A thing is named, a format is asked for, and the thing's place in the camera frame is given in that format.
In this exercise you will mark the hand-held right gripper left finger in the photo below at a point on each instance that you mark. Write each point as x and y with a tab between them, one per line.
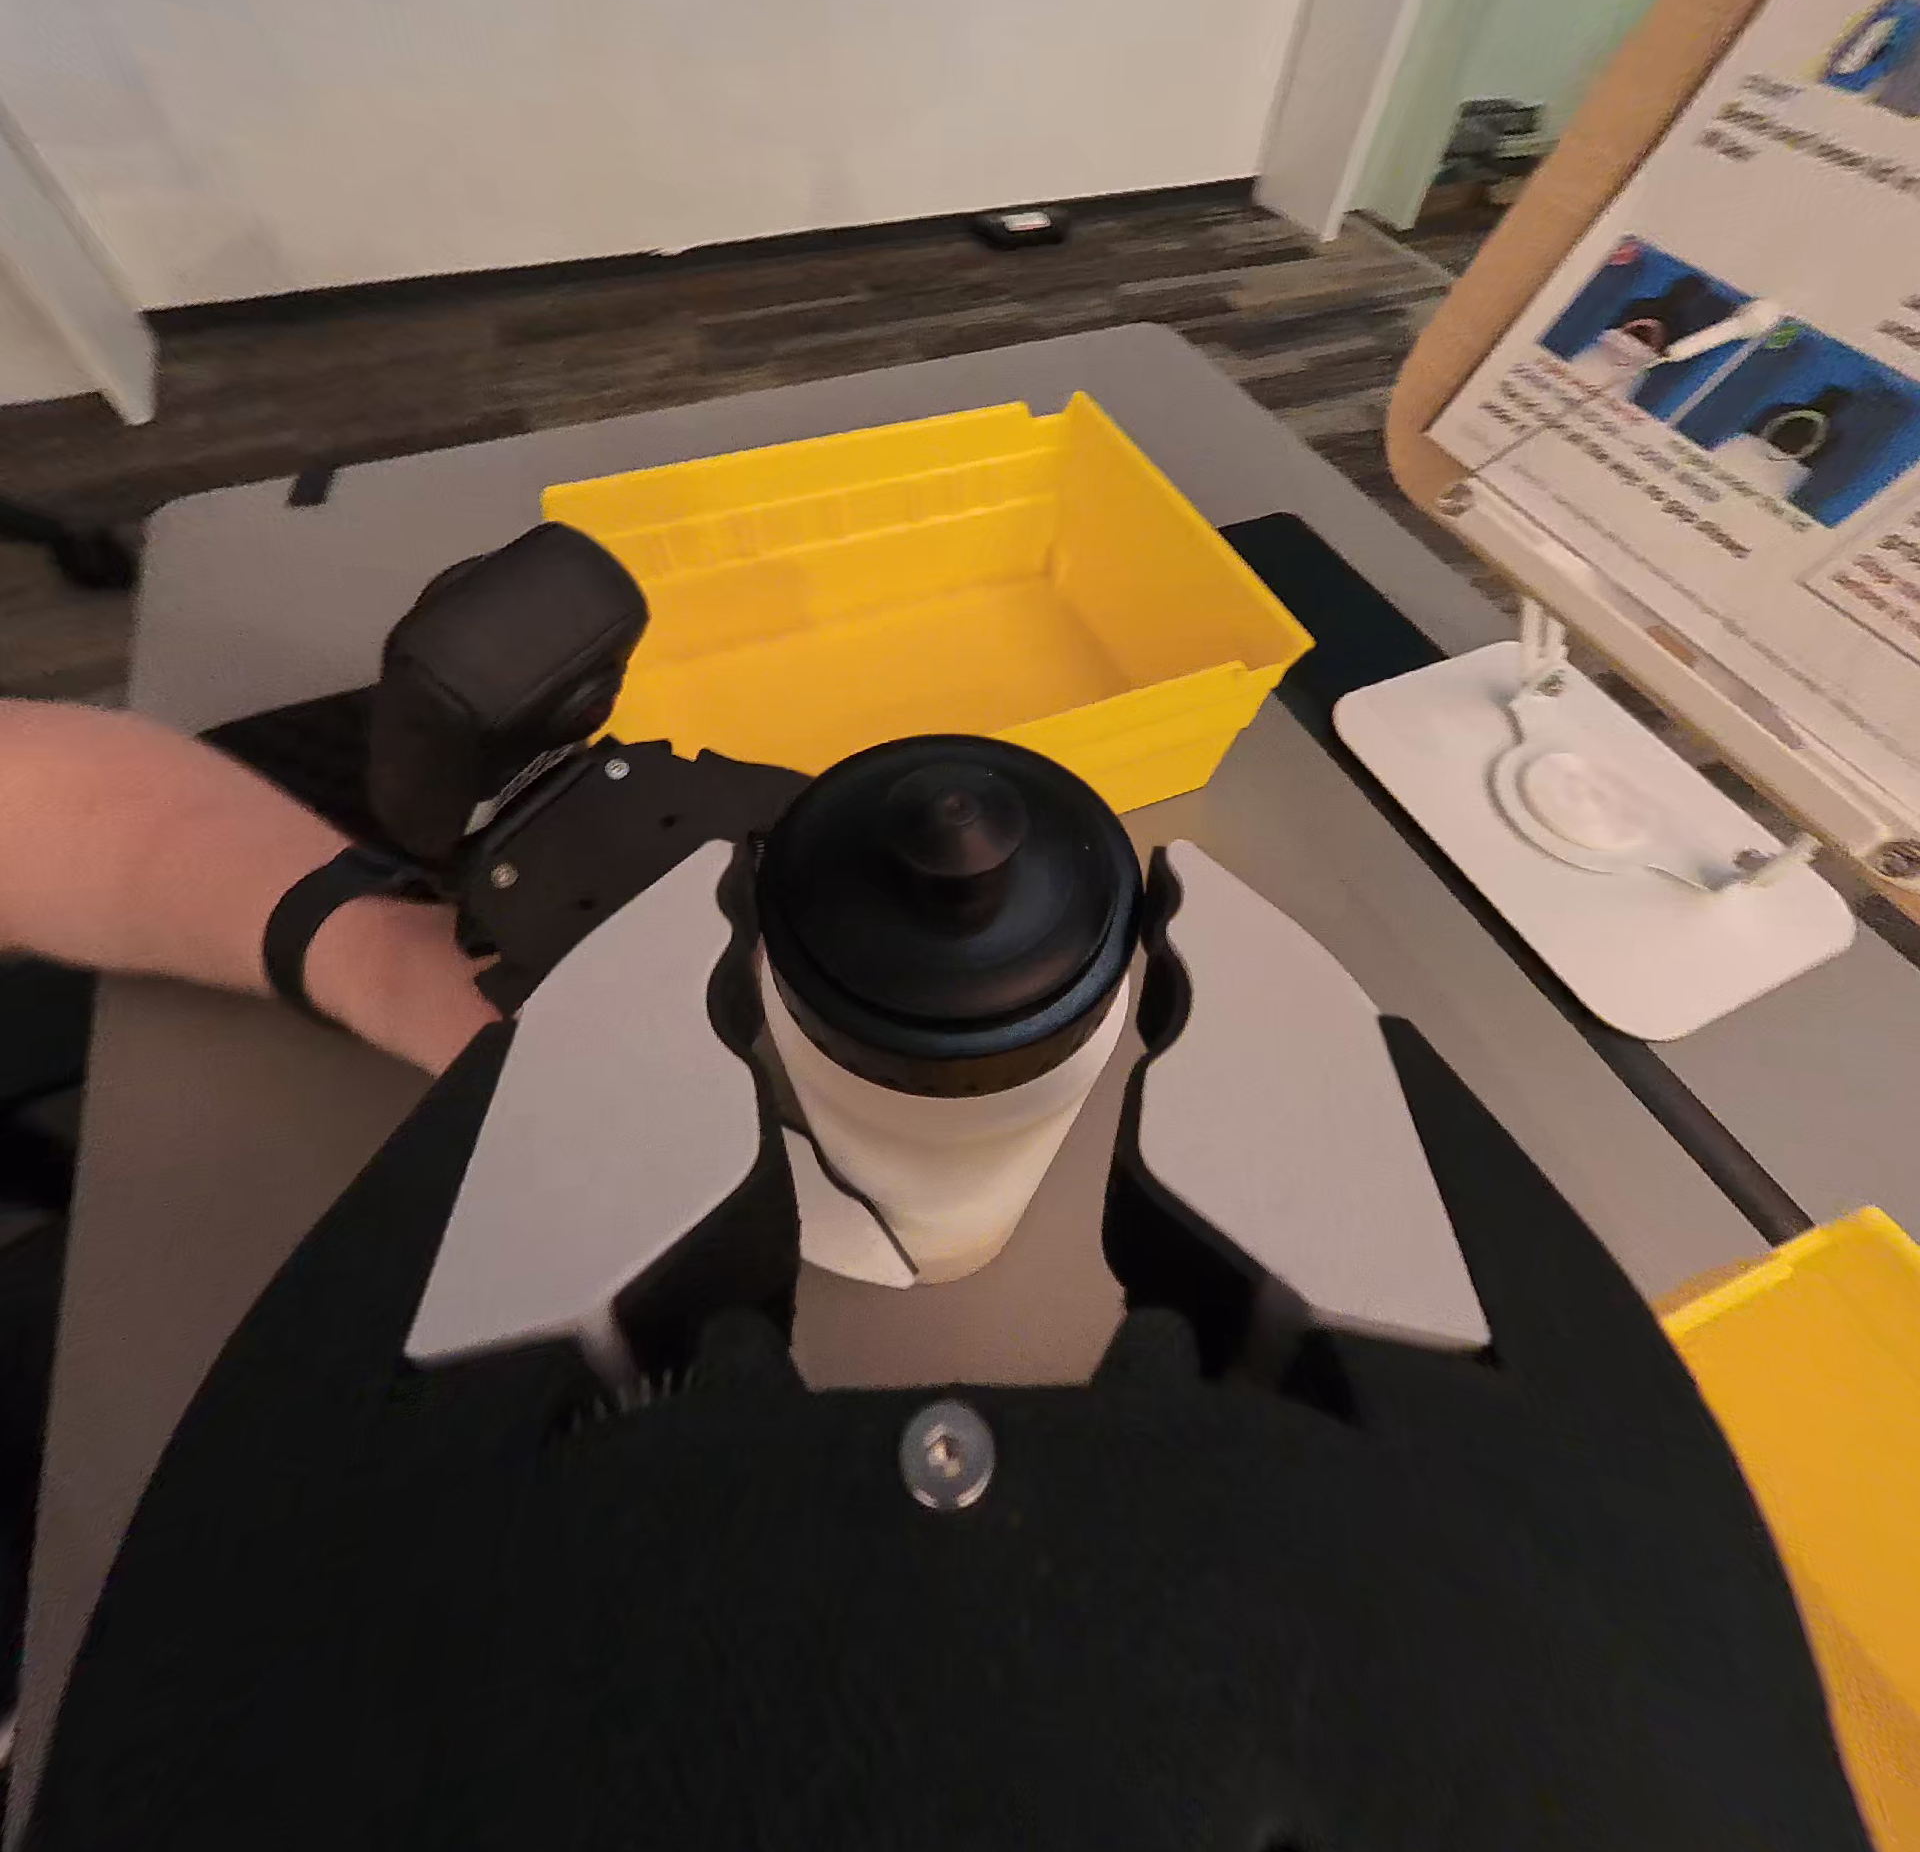
603	1163

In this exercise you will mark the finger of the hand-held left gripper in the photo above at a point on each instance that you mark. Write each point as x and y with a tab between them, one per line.
840	1240

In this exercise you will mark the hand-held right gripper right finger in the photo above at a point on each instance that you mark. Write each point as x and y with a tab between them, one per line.
1306	1134

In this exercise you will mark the white plastic bottle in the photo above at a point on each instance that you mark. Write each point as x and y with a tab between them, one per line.
959	1163

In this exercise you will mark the black bottle lid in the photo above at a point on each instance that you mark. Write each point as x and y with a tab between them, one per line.
946	909

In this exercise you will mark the yellow plastic bin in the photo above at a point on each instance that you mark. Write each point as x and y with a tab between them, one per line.
1831	1491
1170	625

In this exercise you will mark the person's left forearm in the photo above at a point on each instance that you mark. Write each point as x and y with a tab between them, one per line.
135	850

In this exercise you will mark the person's left hand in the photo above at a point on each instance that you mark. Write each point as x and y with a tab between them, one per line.
422	986

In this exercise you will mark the black wristband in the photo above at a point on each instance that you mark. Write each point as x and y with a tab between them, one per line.
296	919

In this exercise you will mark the small black floor object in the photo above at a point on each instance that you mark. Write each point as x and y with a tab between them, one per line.
1023	226

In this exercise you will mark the wooden edged instruction board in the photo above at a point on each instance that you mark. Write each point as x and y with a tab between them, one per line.
1708	351

